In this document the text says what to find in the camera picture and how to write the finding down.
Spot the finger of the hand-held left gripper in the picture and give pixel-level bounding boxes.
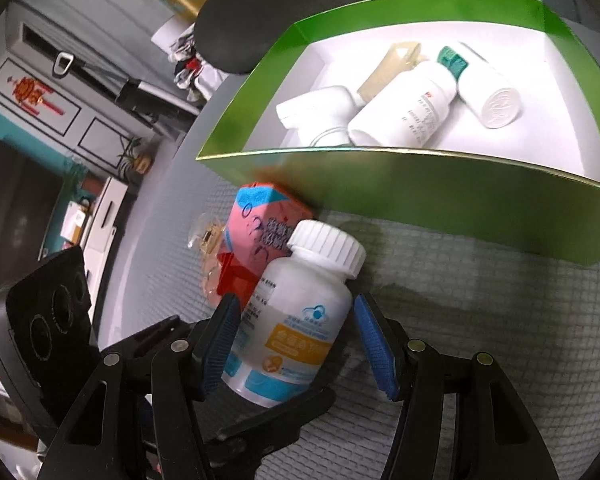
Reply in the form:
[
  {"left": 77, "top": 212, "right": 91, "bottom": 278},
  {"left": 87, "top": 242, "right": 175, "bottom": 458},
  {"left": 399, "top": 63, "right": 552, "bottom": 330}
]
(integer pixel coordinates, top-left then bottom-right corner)
[
  {"left": 202, "top": 385, "right": 337, "bottom": 480},
  {"left": 100, "top": 314, "right": 195, "bottom": 356}
]

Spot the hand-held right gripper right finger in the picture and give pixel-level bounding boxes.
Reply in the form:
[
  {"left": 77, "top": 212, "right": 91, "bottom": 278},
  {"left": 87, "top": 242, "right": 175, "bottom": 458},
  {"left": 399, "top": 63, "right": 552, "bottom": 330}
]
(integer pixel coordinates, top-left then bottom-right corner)
[{"left": 352, "top": 291, "right": 562, "bottom": 480}]

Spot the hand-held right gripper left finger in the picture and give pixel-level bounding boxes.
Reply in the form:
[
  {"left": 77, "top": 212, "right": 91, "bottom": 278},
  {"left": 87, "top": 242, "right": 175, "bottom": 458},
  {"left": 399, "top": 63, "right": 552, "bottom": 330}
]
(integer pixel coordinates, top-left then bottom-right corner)
[{"left": 36, "top": 292, "right": 243, "bottom": 480}]

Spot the white bottle orange blue label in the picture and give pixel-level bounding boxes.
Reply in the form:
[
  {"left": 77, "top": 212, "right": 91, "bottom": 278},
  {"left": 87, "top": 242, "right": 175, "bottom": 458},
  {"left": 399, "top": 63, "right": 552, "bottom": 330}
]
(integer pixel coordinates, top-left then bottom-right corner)
[{"left": 221, "top": 219, "right": 367, "bottom": 409}]

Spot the green cardboard box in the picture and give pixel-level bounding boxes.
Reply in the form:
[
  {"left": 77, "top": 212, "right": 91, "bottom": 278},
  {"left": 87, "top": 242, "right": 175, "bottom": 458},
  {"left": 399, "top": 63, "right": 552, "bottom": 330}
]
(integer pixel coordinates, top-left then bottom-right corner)
[{"left": 196, "top": 0, "right": 600, "bottom": 267}]

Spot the white bottle text label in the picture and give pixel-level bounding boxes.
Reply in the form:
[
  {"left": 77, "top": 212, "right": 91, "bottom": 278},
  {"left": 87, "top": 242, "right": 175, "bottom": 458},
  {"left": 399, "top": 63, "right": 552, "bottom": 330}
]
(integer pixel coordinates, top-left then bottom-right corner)
[{"left": 347, "top": 59, "right": 462, "bottom": 149}]

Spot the small plain white bottle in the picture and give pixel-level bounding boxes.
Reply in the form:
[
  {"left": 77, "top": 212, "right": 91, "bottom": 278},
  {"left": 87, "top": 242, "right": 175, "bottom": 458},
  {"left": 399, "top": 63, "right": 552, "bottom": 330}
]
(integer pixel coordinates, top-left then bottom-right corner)
[{"left": 275, "top": 85, "right": 367, "bottom": 147}]

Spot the translucent beige plastic case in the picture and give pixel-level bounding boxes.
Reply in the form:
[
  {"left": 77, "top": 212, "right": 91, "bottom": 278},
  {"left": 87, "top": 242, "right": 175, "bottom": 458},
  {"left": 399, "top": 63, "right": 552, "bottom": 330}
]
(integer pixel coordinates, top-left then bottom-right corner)
[{"left": 355, "top": 41, "right": 427, "bottom": 107}]

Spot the white bottle green band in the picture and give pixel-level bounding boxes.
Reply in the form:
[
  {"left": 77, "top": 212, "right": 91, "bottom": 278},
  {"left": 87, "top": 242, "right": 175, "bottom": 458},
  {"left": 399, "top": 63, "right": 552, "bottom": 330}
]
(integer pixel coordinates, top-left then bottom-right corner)
[{"left": 436, "top": 41, "right": 524, "bottom": 131}]

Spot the grey sofa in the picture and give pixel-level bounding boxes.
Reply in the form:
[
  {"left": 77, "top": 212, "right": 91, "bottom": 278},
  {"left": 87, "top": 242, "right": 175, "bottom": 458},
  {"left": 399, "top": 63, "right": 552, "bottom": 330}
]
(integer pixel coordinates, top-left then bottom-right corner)
[{"left": 87, "top": 0, "right": 600, "bottom": 480}]

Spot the clear plastic clip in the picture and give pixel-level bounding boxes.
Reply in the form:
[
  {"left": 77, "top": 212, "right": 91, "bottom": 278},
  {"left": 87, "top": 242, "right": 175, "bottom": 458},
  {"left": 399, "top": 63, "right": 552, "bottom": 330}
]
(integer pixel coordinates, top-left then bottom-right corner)
[{"left": 187, "top": 212, "right": 228, "bottom": 308}]

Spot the pink and blue carton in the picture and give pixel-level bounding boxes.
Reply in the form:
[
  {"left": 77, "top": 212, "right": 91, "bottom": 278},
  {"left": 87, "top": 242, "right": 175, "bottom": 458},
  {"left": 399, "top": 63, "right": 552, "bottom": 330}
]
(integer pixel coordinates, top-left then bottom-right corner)
[{"left": 215, "top": 182, "right": 317, "bottom": 311}]

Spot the white low cabinet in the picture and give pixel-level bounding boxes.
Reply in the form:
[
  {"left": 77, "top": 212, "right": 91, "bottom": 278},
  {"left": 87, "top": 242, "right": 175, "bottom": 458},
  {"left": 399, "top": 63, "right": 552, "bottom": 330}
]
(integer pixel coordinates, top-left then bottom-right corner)
[{"left": 60, "top": 175, "right": 133, "bottom": 281}]

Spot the black television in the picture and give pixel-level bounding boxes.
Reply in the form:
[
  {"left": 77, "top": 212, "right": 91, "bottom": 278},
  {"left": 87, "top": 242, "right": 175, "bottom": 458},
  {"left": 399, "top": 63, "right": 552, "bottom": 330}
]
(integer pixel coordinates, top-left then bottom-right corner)
[{"left": 0, "top": 139, "right": 65, "bottom": 286}]

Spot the potted plant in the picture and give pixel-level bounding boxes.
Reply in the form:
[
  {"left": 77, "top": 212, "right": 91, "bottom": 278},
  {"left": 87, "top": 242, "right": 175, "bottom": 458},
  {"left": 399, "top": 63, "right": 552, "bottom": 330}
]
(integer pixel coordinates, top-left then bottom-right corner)
[{"left": 119, "top": 136, "right": 155, "bottom": 175}]

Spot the black tripod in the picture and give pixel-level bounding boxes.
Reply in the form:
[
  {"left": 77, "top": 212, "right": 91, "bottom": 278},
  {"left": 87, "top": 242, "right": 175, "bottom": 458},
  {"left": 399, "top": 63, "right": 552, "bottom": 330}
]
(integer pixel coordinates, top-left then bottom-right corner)
[{"left": 22, "top": 22, "right": 198, "bottom": 136}]

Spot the red paper ornament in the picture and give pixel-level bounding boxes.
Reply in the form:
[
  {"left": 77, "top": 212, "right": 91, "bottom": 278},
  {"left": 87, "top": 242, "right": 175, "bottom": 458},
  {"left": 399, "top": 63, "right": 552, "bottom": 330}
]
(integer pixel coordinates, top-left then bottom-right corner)
[{"left": 7, "top": 76, "right": 53, "bottom": 111}]

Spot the pile of clothes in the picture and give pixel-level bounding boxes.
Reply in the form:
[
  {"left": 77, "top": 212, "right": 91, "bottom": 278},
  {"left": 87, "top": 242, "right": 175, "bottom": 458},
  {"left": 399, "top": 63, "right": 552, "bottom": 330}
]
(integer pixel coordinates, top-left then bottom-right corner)
[{"left": 169, "top": 27, "right": 228, "bottom": 103}]

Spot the white board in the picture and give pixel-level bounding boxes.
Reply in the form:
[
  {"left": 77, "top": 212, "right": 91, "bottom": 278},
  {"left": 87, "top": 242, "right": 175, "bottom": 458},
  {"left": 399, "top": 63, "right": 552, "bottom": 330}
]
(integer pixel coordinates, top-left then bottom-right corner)
[{"left": 151, "top": 14, "right": 193, "bottom": 53}]

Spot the black cushion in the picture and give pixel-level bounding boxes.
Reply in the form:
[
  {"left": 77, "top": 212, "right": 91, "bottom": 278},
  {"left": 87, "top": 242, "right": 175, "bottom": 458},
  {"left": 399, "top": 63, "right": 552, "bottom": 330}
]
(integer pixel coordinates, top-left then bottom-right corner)
[{"left": 194, "top": 0, "right": 398, "bottom": 77}]

